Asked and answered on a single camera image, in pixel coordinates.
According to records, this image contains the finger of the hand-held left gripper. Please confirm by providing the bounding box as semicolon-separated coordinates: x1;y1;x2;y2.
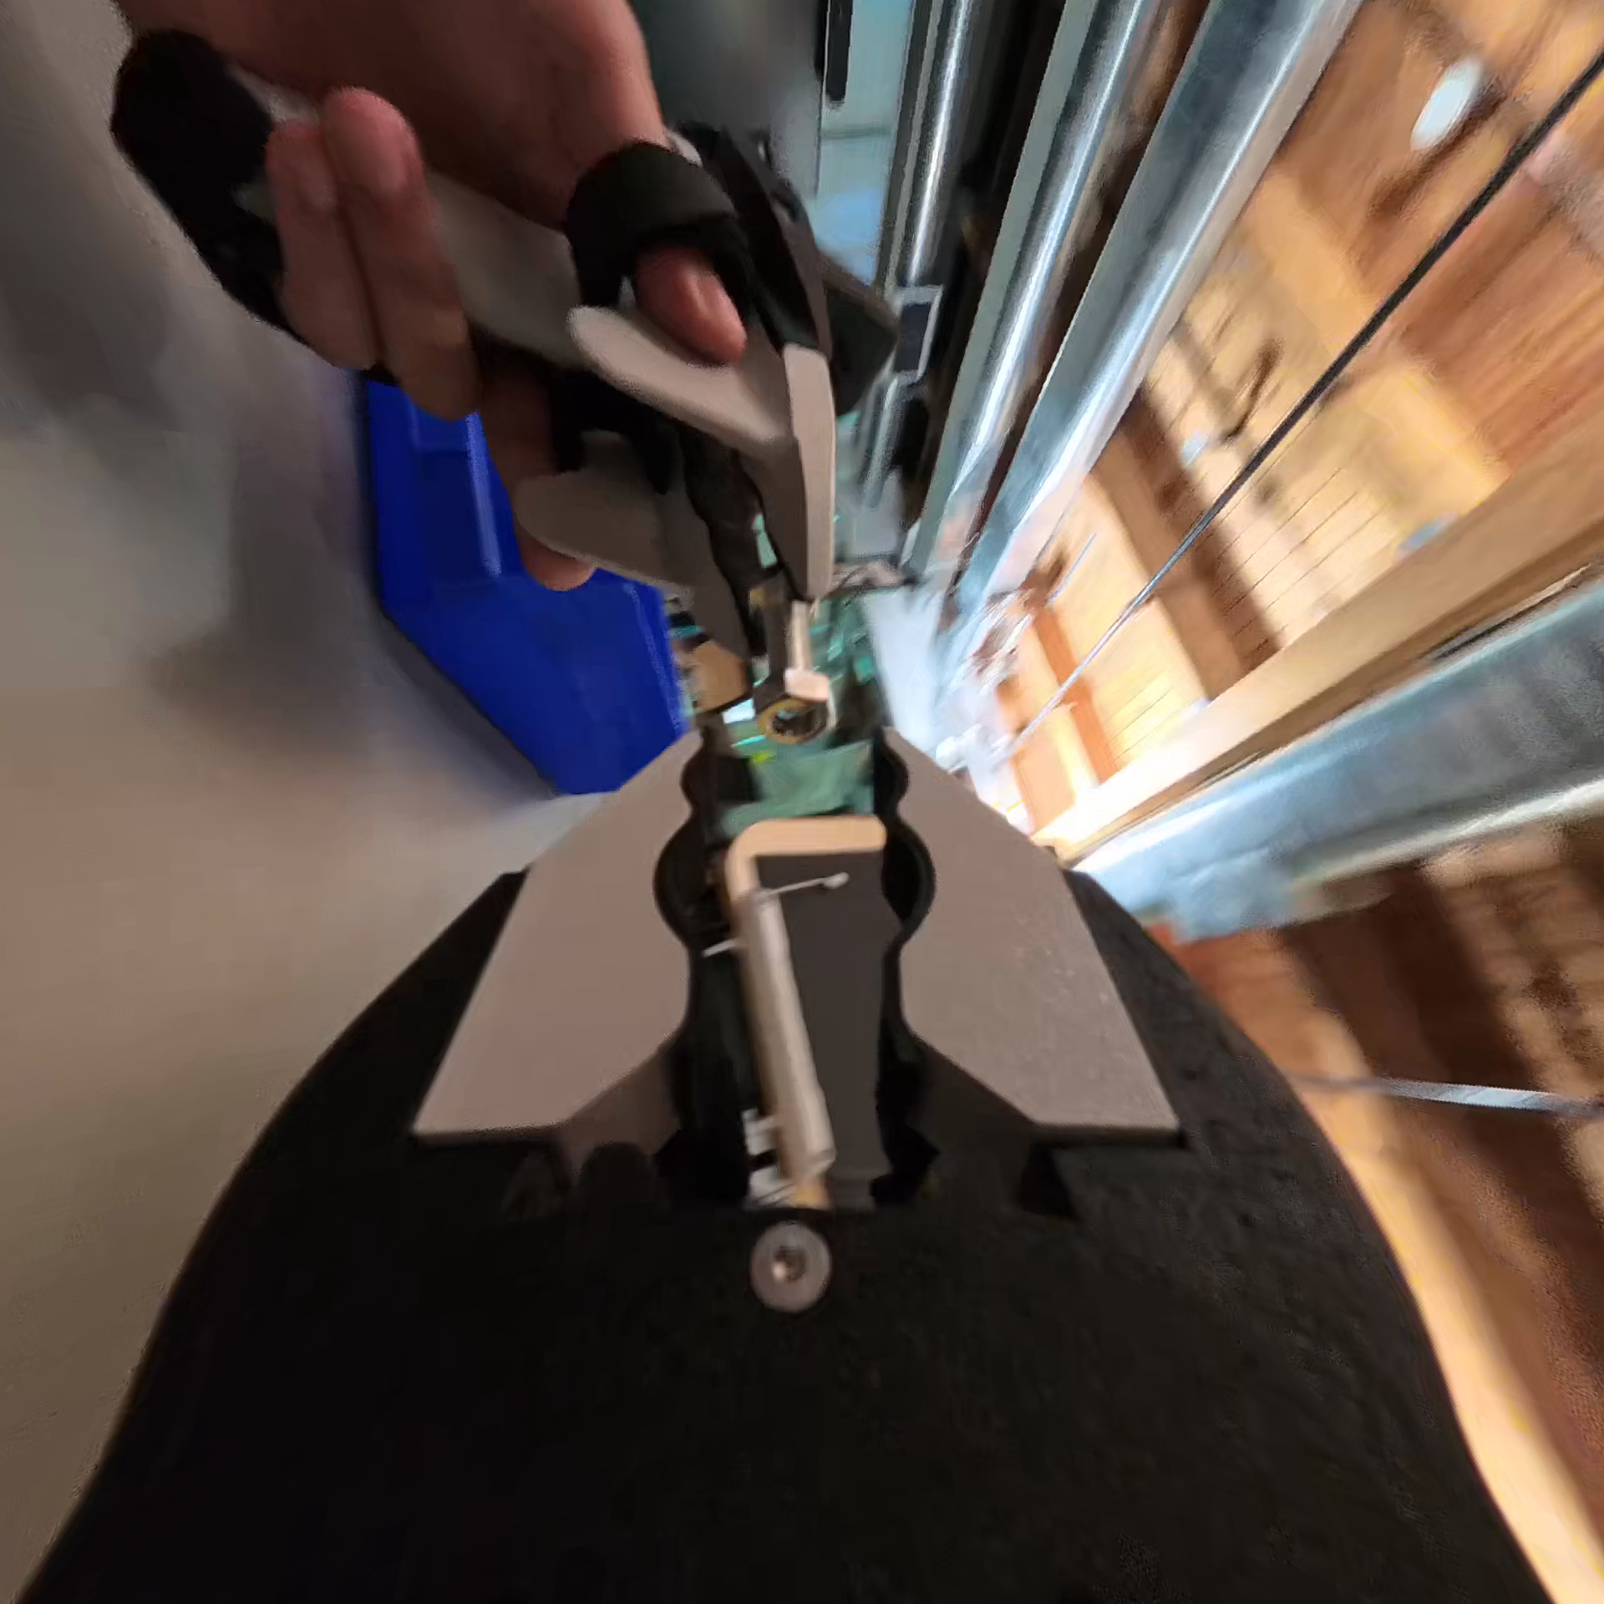
567;304;841;604
512;472;764;659

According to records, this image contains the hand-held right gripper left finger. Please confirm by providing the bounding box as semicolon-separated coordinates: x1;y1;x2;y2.
414;734;710;1149

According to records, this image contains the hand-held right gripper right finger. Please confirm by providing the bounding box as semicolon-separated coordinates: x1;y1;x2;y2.
875;729;1183;1145

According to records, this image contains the blue plastic bin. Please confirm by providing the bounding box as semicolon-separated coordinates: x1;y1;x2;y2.
363;378;692;796

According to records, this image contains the steel hex bolt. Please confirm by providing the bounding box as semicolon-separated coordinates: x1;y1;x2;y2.
765;596;831;710

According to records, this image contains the grey desk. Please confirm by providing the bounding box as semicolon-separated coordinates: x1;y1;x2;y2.
0;0;703;1583

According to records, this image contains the person's left hand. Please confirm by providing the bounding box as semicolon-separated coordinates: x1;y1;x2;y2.
121;0;754;596

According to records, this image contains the black panel with wooden edge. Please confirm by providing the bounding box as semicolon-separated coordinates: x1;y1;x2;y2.
720;814;905;1215

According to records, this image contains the silver metal tube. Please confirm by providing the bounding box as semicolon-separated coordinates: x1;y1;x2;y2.
725;865;837;1196

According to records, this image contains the silver ventilation duct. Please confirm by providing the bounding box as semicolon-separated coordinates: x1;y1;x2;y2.
902;0;1368;581
1077;589;1604;936

